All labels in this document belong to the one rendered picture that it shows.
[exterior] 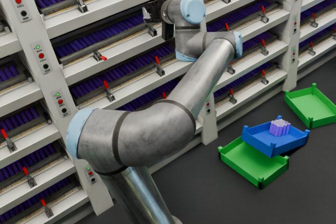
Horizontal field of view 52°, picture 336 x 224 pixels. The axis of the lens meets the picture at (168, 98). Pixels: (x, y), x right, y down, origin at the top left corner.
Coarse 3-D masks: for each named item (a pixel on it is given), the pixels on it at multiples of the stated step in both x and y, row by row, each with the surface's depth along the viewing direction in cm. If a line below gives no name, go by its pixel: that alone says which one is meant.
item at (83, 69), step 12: (120, 12) 153; (96, 24) 148; (156, 24) 153; (60, 36) 141; (132, 36) 147; (144, 36) 147; (156, 36) 147; (120, 48) 142; (132, 48) 142; (144, 48) 147; (84, 60) 137; (108, 60) 138; (120, 60) 142; (72, 72) 132; (84, 72) 134; (96, 72) 138
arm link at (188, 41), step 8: (176, 32) 119; (184, 32) 117; (192, 32) 117; (200, 32) 118; (176, 40) 119; (184, 40) 117; (192, 40) 116; (200, 40) 115; (176, 48) 120; (184, 48) 118; (192, 48) 117; (200, 48) 116; (176, 56) 121; (184, 56) 118; (192, 56) 118
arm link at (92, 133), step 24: (72, 120) 74; (96, 120) 71; (120, 120) 70; (72, 144) 73; (96, 144) 70; (96, 168) 76; (120, 168) 76; (144, 168) 85; (120, 192) 83; (144, 192) 86; (144, 216) 91; (168, 216) 100
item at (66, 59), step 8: (144, 24) 149; (152, 24) 151; (120, 32) 145; (128, 32) 146; (104, 40) 142; (112, 40) 143; (88, 48) 138; (96, 48) 140; (104, 48) 140; (64, 56) 135; (72, 56) 135; (80, 56) 137
